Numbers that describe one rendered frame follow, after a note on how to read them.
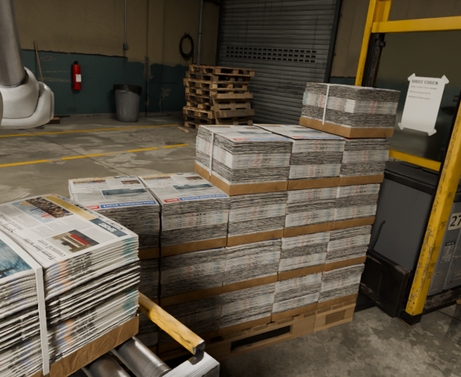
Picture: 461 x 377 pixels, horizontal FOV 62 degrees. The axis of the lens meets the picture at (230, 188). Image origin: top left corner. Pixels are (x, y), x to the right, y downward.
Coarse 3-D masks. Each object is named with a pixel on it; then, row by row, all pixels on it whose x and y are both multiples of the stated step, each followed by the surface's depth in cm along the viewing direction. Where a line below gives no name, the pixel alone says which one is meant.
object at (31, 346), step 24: (0, 240) 62; (24, 240) 63; (24, 264) 56; (48, 264) 57; (24, 288) 54; (48, 288) 57; (24, 312) 56; (48, 312) 59; (24, 336) 56; (48, 336) 60; (24, 360) 58
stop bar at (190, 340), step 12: (144, 300) 85; (144, 312) 82; (156, 312) 81; (156, 324) 80; (168, 324) 78; (180, 324) 78; (180, 336) 75; (192, 336) 75; (192, 348) 73; (204, 348) 74
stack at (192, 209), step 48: (96, 192) 146; (144, 192) 150; (192, 192) 155; (288, 192) 169; (144, 240) 142; (192, 240) 153; (288, 240) 176; (144, 288) 149; (192, 288) 160; (288, 288) 187; (144, 336) 156; (240, 336) 181; (288, 336) 198
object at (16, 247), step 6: (0, 234) 61; (6, 240) 60; (12, 240) 60; (12, 246) 59; (18, 246) 59; (18, 252) 57; (24, 252) 58; (24, 258) 56; (30, 258) 57; (30, 264) 56; (36, 264) 56
